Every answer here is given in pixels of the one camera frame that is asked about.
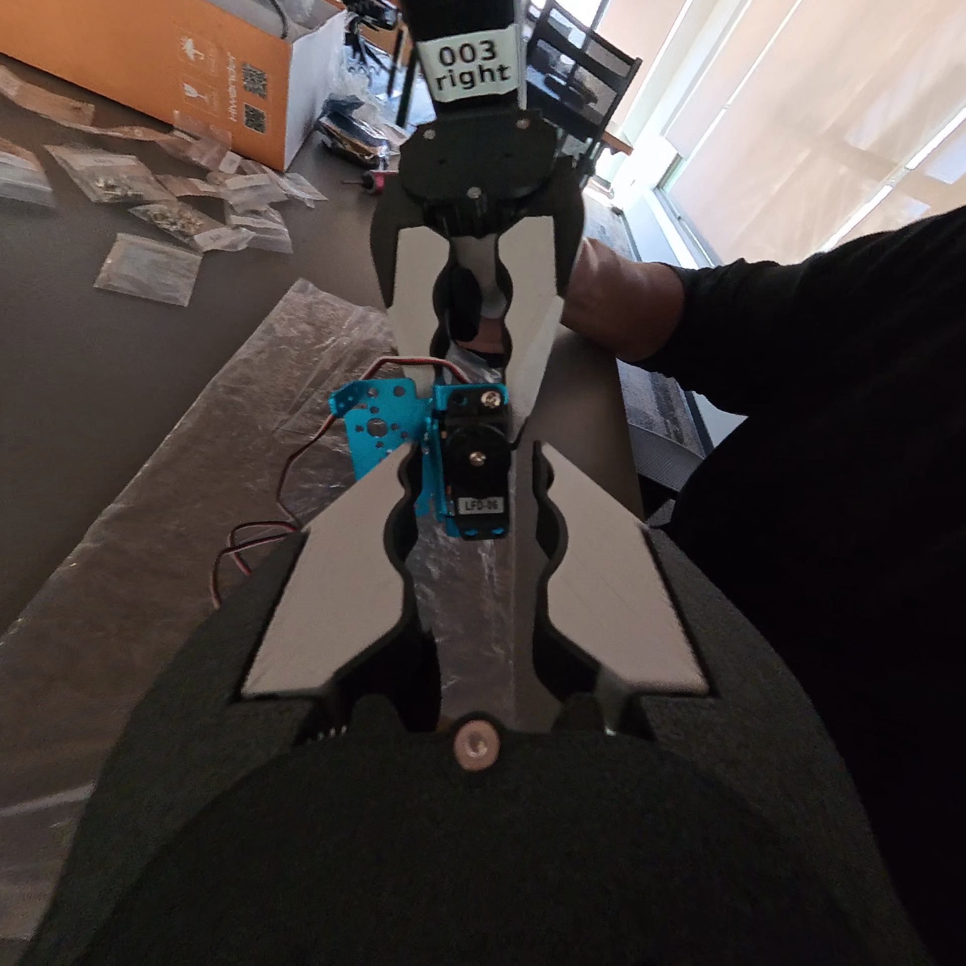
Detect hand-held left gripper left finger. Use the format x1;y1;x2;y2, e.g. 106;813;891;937
240;440;443;739

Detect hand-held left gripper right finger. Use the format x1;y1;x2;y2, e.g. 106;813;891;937
530;440;712;737

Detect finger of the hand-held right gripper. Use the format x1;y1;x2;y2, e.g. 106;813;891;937
387;224;456;387
494;215;567;439

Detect red white black servo cable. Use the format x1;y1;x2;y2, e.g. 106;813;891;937
211;355;465;611

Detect person's right hand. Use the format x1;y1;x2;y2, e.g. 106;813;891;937
460;315;510;372

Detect bag of blue metal parts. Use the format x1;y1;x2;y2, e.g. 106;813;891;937
317;91;409;169

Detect black office chair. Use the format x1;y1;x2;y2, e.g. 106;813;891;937
528;0;642;152

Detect clear plastic bag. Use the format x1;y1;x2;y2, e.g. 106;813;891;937
0;278;544;944

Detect person's black clothed torso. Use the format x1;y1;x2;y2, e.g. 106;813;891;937
641;355;966;966

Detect pile of small screw bags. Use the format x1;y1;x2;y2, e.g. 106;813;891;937
0;64;329;306

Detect orange cardboard box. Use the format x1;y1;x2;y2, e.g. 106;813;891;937
0;0;356;173

